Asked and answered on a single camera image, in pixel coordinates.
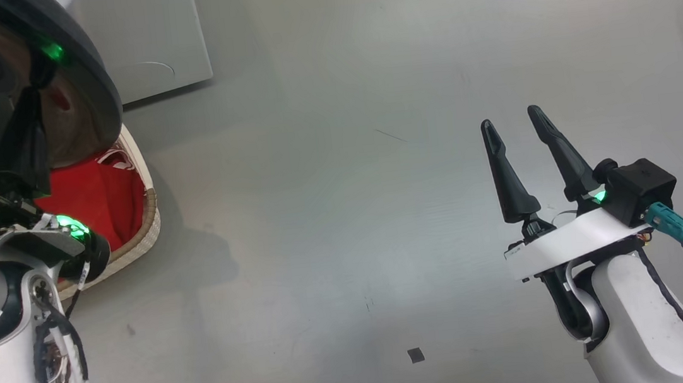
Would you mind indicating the black glass washing machine door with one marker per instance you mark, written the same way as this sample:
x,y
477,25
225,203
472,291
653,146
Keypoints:
x,y
87,97

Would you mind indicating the red garment with white trim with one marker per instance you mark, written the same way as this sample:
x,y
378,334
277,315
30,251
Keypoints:
x,y
101,198

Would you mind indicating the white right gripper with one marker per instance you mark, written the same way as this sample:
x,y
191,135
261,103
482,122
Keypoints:
x,y
569,243

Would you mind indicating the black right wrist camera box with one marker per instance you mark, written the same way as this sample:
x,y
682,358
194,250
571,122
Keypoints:
x,y
639,189

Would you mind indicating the small black floor tape square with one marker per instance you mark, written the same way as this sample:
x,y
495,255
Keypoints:
x,y
416,355

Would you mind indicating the cream perforated laundry basket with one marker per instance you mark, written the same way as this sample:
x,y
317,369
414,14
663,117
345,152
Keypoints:
x,y
152,227

